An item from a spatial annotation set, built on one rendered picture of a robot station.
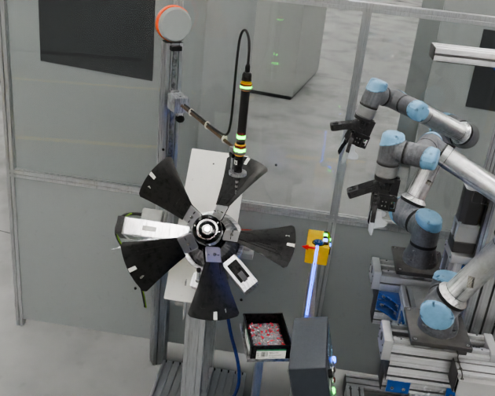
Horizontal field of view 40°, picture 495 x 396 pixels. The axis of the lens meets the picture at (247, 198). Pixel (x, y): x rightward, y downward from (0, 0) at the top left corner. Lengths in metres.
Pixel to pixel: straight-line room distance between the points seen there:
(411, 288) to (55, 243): 1.93
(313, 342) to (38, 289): 2.28
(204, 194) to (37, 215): 1.14
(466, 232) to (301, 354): 0.97
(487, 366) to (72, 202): 2.20
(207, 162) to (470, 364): 1.39
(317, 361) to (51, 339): 2.36
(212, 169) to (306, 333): 1.15
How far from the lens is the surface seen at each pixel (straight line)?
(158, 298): 3.63
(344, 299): 3.68
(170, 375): 3.71
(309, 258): 2.99
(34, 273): 4.00
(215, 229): 2.67
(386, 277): 3.03
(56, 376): 3.85
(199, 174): 3.03
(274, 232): 2.75
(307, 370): 1.99
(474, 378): 2.63
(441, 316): 2.40
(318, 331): 2.13
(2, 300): 4.48
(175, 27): 3.08
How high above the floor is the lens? 2.48
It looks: 25 degrees down
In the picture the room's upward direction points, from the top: 6 degrees clockwise
